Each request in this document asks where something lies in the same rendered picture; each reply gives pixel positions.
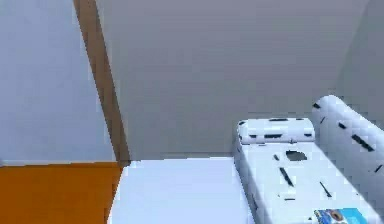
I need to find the blue book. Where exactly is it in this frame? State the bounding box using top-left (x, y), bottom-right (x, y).
top-left (313, 207), bottom-right (377, 224)

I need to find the brown door frame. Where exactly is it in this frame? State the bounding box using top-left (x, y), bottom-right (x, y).
top-left (72, 0), bottom-right (132, 167)

